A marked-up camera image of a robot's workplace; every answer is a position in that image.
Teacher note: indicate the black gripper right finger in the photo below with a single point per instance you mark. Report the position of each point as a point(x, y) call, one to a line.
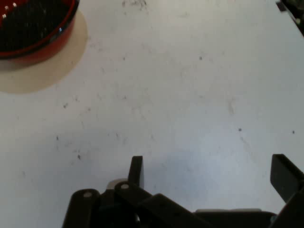
point(291, 190)

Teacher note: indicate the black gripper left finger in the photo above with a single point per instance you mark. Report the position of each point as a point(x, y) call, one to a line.
point(123, 209)

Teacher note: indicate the red bowl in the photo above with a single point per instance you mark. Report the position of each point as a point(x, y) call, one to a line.
point(63, 35)

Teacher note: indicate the black table edge clip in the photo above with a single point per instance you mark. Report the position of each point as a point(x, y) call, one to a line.
point(281, 6)

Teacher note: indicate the black seeds pile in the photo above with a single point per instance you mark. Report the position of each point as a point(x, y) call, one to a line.
point(28, 23)

